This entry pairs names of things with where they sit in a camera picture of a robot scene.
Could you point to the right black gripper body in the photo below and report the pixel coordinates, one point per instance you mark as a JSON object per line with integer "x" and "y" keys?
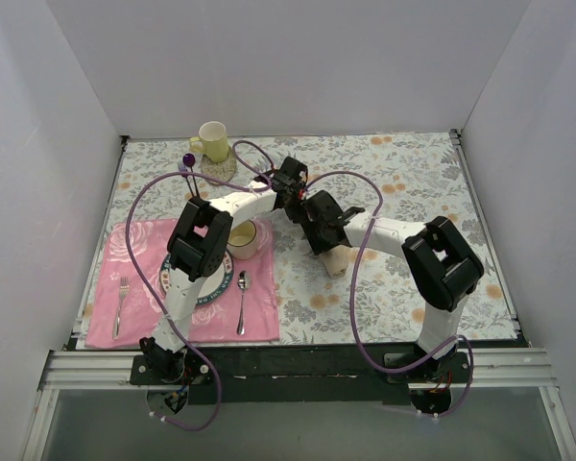
{"x": 320, "y": 238}

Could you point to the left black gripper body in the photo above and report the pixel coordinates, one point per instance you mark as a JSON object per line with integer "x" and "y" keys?
{"x": 293, "y": 206}

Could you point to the beige cloth napkin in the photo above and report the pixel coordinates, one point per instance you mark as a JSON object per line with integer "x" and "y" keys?
{"x": 336, "y": 260}

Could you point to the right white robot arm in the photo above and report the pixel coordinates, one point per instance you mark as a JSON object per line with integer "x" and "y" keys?
{"x": 444, "y": 267}

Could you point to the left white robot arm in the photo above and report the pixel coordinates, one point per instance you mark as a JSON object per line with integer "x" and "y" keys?
{"x": 196, "y": 248}

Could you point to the round woven coaster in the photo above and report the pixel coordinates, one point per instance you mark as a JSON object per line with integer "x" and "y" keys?
{"x": 218, "y": 172}

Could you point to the cream mug dark rim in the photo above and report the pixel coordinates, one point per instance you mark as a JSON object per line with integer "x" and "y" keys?
{"x": 243, "y": 241}

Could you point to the floral tablecloth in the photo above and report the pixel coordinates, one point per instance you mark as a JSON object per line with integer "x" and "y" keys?
{"x": 411, "y": 177}

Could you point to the yellow mug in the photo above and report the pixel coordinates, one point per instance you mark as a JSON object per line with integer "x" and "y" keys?
{"x": 211, "y": 141}

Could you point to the silver metal spoon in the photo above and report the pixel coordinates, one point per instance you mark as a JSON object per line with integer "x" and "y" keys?
{"x": 244, "y": 281}

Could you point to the white plate teal rim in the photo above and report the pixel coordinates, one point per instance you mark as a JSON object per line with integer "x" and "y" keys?
{"x": 213, "y": 288}

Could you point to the silver metal fork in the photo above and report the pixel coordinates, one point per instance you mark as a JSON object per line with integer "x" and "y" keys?
{"x": 123, "y": 293}

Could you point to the pink floral placemat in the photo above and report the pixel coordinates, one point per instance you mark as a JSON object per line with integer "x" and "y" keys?
{"x": 215, "y": 322}

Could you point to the aluminium frame rail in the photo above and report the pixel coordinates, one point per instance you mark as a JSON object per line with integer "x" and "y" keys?
{"x": 505, "y": 367}

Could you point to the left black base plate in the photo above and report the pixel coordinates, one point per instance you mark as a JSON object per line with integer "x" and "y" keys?
{"x": 184, "y": 369}

